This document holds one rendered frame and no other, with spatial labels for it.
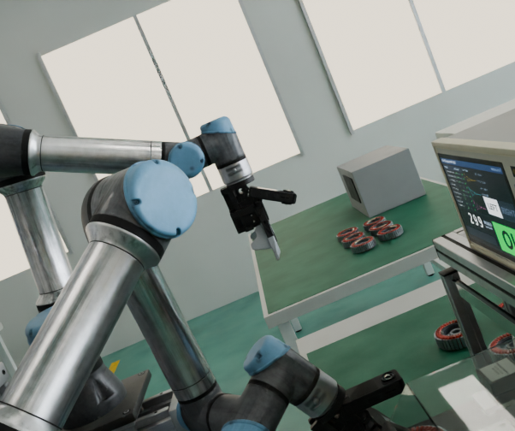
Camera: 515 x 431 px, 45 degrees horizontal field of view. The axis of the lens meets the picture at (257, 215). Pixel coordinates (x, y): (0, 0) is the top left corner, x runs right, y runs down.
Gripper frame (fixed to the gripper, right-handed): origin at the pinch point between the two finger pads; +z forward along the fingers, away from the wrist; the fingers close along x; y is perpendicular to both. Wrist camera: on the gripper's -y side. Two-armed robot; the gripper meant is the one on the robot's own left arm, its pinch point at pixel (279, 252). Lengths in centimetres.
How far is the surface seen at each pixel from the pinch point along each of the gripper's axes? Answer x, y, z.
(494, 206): 58, -34, -7
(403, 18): -403, -164, -56
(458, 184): 46, -33, -9
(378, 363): -8.4, -12.4, 40.2
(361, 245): -114, -30, 37
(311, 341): -42, 3, 40
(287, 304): -87, 8, 40
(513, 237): 61, -34, -3
